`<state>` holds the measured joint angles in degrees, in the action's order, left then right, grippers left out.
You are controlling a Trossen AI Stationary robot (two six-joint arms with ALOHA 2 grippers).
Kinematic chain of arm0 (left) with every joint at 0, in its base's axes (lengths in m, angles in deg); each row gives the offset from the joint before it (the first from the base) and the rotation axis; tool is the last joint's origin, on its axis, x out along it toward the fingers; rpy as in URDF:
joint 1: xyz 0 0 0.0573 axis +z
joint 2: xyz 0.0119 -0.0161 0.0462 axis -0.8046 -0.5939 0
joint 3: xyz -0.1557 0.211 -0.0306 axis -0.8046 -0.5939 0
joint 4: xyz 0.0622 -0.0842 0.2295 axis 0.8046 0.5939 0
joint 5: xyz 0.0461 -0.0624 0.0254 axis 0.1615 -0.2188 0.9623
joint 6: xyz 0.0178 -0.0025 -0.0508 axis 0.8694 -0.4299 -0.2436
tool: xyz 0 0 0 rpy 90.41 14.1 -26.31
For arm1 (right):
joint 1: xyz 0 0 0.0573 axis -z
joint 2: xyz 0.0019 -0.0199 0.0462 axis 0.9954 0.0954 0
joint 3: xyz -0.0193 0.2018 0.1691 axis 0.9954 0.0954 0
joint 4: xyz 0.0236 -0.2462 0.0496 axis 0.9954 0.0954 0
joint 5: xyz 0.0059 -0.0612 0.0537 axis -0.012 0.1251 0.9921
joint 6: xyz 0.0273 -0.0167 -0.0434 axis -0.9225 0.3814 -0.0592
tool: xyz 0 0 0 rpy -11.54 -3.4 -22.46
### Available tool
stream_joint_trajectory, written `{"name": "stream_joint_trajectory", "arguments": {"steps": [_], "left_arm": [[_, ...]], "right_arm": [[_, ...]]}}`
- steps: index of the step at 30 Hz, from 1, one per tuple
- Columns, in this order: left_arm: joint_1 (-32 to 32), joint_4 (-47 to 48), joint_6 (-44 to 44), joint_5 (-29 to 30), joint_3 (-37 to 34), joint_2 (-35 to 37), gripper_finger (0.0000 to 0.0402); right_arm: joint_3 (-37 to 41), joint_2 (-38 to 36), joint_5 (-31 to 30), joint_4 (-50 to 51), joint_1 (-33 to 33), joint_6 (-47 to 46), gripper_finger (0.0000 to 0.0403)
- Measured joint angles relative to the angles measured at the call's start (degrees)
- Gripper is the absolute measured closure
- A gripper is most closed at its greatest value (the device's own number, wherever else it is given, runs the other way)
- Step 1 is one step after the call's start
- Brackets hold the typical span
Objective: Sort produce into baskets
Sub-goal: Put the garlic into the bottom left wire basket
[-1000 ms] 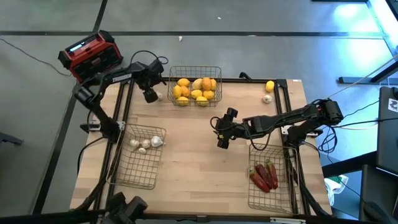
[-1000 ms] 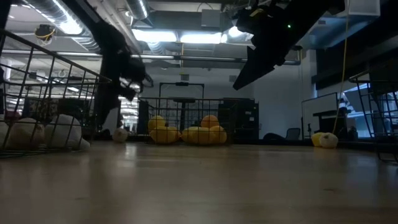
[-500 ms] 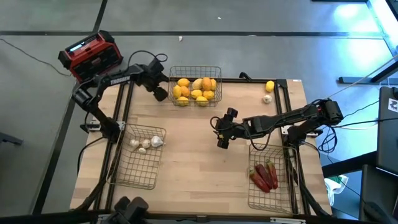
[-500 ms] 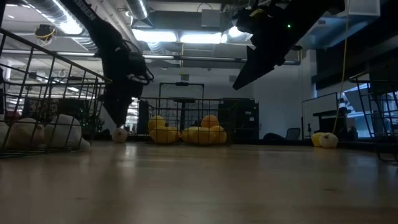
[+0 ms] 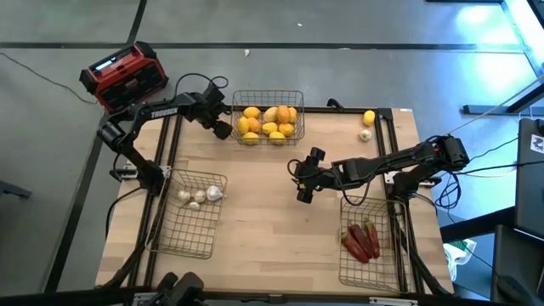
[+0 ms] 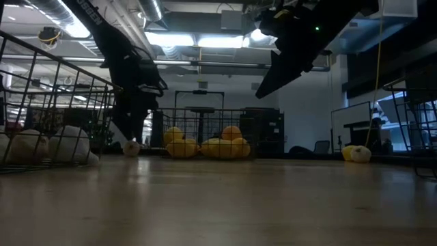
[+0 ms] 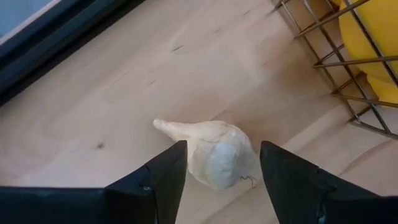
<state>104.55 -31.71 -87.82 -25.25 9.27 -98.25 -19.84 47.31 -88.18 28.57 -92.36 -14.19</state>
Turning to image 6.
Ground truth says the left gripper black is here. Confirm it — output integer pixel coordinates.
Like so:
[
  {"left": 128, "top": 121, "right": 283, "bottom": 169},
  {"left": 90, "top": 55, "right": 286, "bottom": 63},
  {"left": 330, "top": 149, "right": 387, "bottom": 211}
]
[{"left": 113, "top": 64, "right": 161, "bottom": 143}]

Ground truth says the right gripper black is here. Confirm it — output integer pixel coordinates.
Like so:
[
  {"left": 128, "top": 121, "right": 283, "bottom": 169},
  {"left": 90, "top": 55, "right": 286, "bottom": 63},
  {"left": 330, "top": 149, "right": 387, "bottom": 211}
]
[{"left": 255, "top": 5, "right": 329, "bottom": 100}]

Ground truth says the orange fruit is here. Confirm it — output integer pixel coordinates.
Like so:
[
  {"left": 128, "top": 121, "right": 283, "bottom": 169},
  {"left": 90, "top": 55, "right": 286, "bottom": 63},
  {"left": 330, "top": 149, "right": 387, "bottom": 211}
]
[{"left": 221, "top": 125, "right": 244, "bottom": 141}]

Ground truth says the white partition panel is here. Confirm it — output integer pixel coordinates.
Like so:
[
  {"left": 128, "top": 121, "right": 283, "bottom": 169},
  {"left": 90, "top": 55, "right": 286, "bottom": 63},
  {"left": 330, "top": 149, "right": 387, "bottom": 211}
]
[{"left": 108, "top": 121, "right": 134, "bottom": 146}]

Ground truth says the black server cabinet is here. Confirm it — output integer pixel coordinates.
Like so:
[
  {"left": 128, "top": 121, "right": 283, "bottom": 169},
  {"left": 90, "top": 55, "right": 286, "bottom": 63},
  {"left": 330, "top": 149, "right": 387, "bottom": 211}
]
[{"left": 62, "top": 108, "right": 98, "bottom": 137}]

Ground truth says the long grey ceiling pipe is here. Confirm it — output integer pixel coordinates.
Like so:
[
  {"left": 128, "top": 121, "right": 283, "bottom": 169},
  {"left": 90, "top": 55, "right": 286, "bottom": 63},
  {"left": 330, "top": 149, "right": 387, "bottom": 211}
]
[{"left": 153, "top": 58, "right": 331, "bottom": 72}]

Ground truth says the bright ceiling light panel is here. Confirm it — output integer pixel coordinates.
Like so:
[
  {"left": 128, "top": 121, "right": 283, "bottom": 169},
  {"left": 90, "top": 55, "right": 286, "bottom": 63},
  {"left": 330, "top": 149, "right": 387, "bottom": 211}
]
[
  {"left": 145, "top": 31, "right": 195, "bottom": 48},
  {"left": 197, "top": 35, "right": 245, "bottom": 49}
]

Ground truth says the dark rounded chair back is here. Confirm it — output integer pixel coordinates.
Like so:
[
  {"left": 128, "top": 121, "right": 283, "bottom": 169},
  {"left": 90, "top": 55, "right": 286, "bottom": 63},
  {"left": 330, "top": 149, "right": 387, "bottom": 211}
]
[{"left": 288, "top": 146, "right": 315, "bottom": 155}]

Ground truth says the office chair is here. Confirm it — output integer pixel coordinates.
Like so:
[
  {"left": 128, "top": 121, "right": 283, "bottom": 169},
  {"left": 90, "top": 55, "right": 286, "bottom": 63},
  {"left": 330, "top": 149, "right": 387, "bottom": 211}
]
[{"left": 313, "top": 139, "right": 331, "bottom": 155}]

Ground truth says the long ceiling tube light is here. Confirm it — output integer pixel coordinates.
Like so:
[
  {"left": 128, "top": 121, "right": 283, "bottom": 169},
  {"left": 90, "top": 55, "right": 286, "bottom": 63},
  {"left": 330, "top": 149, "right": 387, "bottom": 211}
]
[{"left": 61, "top": 56, "right": 105, "bottom": 64}]

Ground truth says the framed whiteboard panel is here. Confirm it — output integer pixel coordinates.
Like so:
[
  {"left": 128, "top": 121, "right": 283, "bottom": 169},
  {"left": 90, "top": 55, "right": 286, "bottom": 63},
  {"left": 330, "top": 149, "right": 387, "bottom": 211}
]
[{"left": 330, "top": 100, "right": 372, "bottom": 151}]

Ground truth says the dark desk with equipment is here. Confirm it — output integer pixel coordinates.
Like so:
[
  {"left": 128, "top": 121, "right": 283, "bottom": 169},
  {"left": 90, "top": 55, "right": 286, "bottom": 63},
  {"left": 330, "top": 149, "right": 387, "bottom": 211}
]
[{"left": 343, "top": 118, "right": 389, "bottom": 151}]

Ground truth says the black yellow ceiling device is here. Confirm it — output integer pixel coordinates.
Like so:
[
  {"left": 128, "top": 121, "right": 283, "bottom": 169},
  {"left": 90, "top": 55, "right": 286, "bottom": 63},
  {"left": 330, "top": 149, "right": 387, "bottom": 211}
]
[{"left": 38, "top": 26, "right": 62, "bottom": 45}]

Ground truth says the centre black wire basket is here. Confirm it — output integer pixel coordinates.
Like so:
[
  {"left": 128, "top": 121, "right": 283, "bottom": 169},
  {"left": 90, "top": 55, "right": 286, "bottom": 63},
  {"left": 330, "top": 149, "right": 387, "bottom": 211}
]
[{"left": 150, "top": 107, "right": 285, "bottom": 161}]

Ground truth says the black wire basket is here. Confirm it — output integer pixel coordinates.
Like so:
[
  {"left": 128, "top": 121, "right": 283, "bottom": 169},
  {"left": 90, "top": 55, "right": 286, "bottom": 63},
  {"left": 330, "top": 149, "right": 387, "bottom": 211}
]
[
  {"left": 150, "top": 107, "right": 285, "bottom": 161},
  {"left": 381, "top": 61, "right": 437, "bottom": 178},
  {"left": 0, "top": 29, "right": 123, "bottom": 174}
]

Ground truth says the black rectangular frame stand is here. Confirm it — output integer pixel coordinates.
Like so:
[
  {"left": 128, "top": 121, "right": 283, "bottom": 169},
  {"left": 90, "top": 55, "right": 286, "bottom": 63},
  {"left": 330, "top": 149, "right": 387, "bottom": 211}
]
[{"left": 173, "top": 89, "right": 226, "bottom": 109}]

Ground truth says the large rectangular metal duct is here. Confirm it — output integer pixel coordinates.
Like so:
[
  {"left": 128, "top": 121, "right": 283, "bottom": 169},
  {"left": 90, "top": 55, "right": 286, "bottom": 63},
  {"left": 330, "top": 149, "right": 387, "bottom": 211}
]
[{"left": 327, "top": 0, "right": 419, "bottom": 55}]

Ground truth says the left black wire basket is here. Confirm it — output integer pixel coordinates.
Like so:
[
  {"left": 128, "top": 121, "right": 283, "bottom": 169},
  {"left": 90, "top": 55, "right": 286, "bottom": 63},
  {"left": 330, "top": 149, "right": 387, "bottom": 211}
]
[{"left": 0, "top": 29, "right": 123, "bottom": 174}]

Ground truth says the yellow hanging cable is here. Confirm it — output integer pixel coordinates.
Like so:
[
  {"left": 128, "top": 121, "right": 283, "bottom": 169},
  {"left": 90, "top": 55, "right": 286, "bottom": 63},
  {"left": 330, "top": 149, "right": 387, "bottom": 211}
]
[{"left": 364, "top": 0, "right": 386, "bottom": 148}]

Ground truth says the round silver air duct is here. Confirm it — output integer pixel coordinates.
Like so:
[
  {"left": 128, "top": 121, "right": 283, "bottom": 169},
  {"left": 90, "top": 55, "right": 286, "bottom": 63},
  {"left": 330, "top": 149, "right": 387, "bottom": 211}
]
[{"left": 136, "top": 0, "right": 165, "bottom": 23}]

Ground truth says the right black wire basket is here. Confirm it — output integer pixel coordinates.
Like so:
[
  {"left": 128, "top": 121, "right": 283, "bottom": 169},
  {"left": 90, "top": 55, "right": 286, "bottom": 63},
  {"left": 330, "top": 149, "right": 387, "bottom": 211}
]
[{"left": 381, "top": 61, "right": 437, "bottom": 178}]

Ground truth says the corrugated silver air duct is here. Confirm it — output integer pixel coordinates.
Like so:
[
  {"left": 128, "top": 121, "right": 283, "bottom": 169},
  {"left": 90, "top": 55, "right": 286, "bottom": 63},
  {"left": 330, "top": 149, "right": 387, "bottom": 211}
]
[{"left": 23, "top": 0, "right": 103, "bottom": 57}]

